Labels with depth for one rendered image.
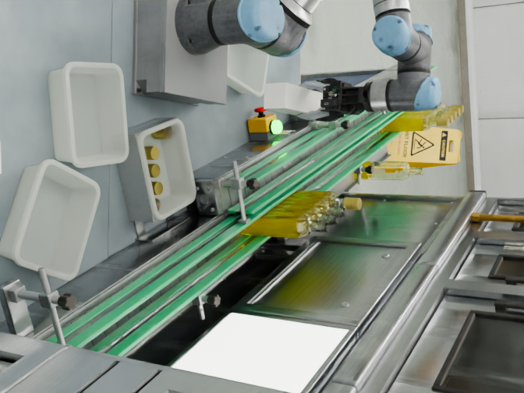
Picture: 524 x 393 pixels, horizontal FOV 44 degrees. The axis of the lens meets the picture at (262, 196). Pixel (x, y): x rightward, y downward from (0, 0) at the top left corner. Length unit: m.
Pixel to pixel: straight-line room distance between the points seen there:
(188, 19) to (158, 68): 0.14
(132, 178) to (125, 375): 0.88
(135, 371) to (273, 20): 1.03
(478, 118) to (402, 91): 6.20
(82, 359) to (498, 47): 6.92
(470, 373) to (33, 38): 1.13
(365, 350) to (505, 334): 0.32
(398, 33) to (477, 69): 6.20
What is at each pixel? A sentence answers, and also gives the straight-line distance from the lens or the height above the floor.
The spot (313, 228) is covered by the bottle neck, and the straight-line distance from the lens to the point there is 1.72.
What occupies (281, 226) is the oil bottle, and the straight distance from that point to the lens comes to 1.75.
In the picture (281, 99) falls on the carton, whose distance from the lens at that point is 1.59.
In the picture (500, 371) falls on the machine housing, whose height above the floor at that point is 1.62.
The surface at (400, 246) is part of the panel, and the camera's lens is 1.87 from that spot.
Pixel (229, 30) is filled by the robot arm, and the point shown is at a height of 1.00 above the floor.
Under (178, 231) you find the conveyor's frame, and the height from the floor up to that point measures 0.83.
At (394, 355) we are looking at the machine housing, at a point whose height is 1.42.
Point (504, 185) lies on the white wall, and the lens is 7.86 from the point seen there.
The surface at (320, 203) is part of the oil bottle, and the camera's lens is 1.83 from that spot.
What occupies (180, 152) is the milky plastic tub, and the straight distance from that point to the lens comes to 1.70.
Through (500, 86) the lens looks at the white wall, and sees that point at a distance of 7.58.
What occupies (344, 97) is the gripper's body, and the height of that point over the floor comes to 1.23.
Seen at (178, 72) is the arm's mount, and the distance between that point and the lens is 1.66.
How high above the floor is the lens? 1.87
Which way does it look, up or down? 31 degrees down
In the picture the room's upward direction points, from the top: 92 degrees clockwise
